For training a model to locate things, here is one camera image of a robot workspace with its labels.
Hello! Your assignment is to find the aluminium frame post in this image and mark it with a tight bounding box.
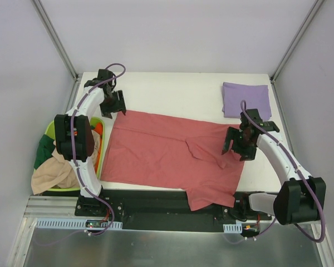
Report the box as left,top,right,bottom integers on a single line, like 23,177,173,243
31,0,79,81
270,0,326,84

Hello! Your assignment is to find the left white cable duct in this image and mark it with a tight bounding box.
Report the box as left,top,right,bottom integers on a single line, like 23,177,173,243
36,218,123,231

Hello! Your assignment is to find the folded purple t shirt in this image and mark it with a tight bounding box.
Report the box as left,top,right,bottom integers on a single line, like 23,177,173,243
222,82,272,121

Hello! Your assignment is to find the pink t shirt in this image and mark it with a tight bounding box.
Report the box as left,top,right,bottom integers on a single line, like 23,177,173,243
101,111,244,211

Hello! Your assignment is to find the right white cable duct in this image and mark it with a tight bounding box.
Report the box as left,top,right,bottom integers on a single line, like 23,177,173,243
223,223,243,234

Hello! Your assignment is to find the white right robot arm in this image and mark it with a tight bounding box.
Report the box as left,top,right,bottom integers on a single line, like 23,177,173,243
222,109,326,226

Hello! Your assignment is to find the beige garment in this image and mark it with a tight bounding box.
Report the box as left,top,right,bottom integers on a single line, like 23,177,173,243
31,149,80,195

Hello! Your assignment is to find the white cable duct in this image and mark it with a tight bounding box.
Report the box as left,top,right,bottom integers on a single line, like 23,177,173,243
36,218,123,231
223,223,243,234

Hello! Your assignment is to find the dark green garment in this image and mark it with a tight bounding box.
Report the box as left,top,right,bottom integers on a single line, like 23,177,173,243
34,134,56,170

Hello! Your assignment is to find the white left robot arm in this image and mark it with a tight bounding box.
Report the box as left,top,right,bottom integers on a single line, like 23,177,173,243
54,63,126,216

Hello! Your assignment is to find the left aluminium frame post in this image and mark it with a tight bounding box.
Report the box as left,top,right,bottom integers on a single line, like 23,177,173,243
31,0,79,81

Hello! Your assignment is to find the right aluminium frame post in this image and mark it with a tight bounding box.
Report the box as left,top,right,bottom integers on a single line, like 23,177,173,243
270,0,326,84

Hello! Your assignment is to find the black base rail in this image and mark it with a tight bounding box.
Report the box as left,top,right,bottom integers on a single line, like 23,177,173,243
75,189,272,233

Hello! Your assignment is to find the green laundry basket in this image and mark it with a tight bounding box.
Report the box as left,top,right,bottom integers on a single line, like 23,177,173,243
47,117,105,194

